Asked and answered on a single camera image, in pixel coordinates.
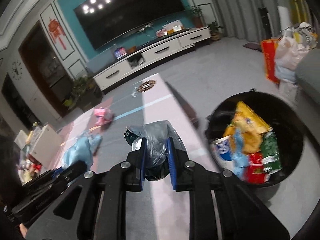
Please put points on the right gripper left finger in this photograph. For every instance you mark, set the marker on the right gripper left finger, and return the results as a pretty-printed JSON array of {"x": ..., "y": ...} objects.
[{"x": 94, "y": 206}]

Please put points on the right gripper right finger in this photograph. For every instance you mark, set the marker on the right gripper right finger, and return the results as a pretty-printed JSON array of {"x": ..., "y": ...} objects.
[{"x": 221, "y": 205}]

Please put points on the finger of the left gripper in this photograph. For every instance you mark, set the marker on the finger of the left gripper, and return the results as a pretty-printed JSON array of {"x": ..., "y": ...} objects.
[{"x": 57, "y": 176}]

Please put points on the green snack bag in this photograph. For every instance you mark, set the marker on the green snack bag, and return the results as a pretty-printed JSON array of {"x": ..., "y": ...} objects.
[{"x": 270, "y": 151}]

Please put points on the white and blue box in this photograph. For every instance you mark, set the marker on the white and blue box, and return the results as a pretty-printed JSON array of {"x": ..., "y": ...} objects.
[{"x": 222, "y": 153}]

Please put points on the yellow potato chip bag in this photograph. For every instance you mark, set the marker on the yellow potato chip bag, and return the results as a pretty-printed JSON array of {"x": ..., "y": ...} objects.
[{"x": 252, "y": 127}]

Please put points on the clear grey plastic bag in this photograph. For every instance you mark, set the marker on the clear grey plastic bag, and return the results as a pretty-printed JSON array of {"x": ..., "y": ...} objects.
[{"x": 156, "y": 135}]

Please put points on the black round trash bin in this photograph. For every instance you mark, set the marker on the black round trash bin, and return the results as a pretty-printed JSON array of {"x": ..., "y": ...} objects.
[{"x": 287, "y": 126}]

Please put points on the white storage box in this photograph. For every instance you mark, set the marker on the white storage box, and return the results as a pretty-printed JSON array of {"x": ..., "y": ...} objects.
[{"x": 45, "y": 145}]

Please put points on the blue crumpled cloth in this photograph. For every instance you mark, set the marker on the blue crumpled cloth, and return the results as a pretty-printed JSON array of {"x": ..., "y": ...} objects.
[{"x": 83, "y": 150}]

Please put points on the red snack packet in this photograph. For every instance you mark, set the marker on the red snack packet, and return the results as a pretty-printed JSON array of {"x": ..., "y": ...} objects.
[{"x": 254, "y": 173}]

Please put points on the pink crumpled wrapper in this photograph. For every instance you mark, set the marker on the pink crumpled wrapper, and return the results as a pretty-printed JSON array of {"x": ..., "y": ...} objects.
[{"x": 103, "y": 116}]

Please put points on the potted plant by door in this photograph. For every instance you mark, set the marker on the potted plant by door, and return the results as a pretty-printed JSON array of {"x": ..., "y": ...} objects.
[{"x": 85, "y": 94}]

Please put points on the blue box on cabinet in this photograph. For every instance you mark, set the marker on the blue box on cabinet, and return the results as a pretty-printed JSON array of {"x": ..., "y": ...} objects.
[{"x": 120, "y": 52}]

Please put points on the grey sofa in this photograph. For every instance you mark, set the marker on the grey sofa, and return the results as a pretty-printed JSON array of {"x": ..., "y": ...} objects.
[{"x": 308, "y": 74}]

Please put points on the pink plastic bag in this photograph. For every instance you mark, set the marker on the pink plastic bag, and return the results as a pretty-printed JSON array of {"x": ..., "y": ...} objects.
[{"x": 289, "y": 53}]

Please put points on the red gift bag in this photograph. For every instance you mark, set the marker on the red gift bag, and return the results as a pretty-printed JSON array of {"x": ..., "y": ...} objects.
[{"x": 269, "y": 50}]

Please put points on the white TV cabinet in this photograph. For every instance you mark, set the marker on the white TV cabinet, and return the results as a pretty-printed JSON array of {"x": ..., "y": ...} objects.
[{"x": 149, "y": 55}]

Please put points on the small potted plant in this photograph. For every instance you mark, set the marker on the small potted plant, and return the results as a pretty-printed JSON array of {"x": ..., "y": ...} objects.
[{"x": 215, "y": 30}]

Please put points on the large black television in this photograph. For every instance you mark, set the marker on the large black television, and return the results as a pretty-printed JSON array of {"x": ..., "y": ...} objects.
[{"x": 105, "y": 20}]

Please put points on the white framed card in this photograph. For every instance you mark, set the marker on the white framed card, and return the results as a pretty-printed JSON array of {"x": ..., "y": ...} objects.
[{"x": 173, "y": 26}]

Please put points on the tall potted plant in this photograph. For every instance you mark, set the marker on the tall potted plant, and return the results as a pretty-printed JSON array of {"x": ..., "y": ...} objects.
[{"x": 195, "y": 14}]

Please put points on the round wall clock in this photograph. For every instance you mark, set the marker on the round wall clock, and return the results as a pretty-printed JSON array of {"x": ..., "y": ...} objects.
[{"x": 16, "y": 70}]

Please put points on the red knot wall ornament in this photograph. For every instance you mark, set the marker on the red knot wall ornament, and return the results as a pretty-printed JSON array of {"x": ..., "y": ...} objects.
[{"x": 55, "y": 31}]

